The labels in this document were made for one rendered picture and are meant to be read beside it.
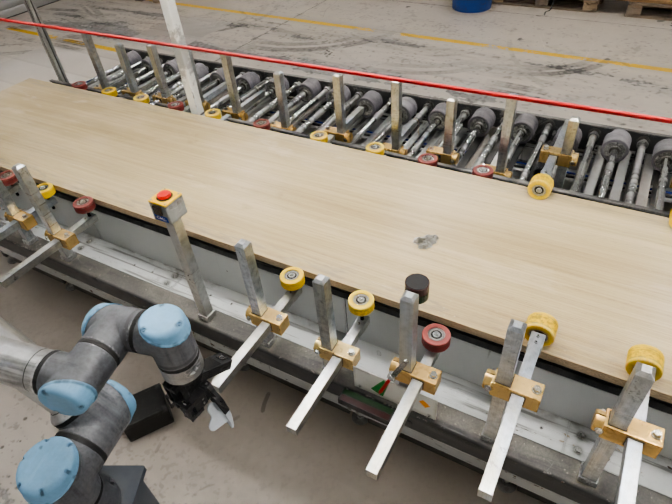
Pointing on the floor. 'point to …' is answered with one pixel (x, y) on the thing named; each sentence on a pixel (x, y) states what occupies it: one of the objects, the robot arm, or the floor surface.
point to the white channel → (182, 56)
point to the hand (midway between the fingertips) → (212, 411)
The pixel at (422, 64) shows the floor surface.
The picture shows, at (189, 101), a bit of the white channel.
